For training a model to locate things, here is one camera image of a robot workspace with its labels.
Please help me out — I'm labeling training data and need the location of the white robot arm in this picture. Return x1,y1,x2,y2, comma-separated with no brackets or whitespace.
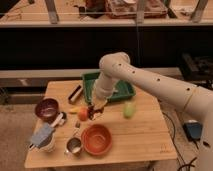
92,52,213,171

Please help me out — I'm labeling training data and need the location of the small metal cup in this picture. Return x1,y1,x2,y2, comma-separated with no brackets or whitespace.
64,131,82,156

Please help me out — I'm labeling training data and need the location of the orange peach fruit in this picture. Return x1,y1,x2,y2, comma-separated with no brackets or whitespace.
77,107,88,121

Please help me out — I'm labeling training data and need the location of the yellow banana toy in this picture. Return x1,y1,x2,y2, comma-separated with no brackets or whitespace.
69,106,82,114

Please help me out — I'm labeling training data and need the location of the black rectangular brush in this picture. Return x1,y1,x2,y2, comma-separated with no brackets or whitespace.
68,85,83,104

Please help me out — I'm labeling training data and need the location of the green plastic tray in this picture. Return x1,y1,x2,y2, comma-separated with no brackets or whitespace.
82,72,135,104

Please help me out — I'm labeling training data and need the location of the small dark object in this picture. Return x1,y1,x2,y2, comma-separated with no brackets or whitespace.
75,122,81,128

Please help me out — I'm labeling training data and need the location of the green pear toy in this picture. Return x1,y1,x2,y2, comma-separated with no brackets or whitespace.
123,102,136,119

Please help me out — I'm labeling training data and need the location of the orange bowl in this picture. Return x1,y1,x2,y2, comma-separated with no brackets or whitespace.
81,124,112,156

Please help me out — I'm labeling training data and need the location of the dark red bowl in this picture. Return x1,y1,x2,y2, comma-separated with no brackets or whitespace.
35,98,59,123

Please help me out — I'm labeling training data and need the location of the black foot pedal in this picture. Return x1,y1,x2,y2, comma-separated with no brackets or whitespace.
183,122,202,141

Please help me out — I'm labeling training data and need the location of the black floor cable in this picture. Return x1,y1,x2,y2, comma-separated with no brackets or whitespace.
162,111,201,171

